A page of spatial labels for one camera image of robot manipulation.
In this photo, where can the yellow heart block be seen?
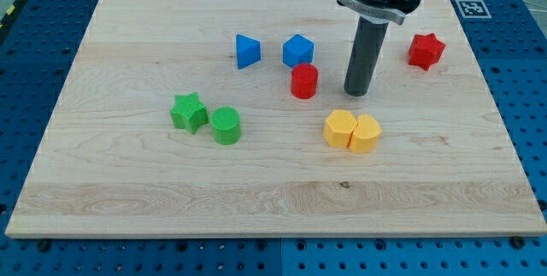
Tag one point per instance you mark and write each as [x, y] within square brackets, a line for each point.
[366, 134]

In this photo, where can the red star block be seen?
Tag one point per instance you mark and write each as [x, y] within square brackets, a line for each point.
[425, 50]

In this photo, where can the green cylinder block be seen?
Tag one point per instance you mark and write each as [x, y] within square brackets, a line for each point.
[225, 123]

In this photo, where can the yellow hexagon block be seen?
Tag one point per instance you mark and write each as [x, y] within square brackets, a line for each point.
[338, 128]

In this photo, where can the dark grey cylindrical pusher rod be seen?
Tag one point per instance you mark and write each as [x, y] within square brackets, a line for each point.
[364, 56]

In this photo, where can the light wooden board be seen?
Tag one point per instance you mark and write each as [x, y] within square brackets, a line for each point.
[111, 163]

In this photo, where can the green star block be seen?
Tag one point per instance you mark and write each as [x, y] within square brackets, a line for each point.
[189, 112]

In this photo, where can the white fiducial marker tag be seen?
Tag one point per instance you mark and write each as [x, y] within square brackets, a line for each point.
[473, 9]

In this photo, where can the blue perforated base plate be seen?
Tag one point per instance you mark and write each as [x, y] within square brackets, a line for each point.
[35, 59]

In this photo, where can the blue triangle block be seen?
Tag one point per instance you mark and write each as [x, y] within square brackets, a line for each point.
[248, 51]

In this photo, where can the blue cube block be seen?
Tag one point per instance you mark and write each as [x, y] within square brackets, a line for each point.
[296, 50]

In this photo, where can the red cylinder block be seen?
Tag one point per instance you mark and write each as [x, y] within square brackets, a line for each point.
[304, 79]

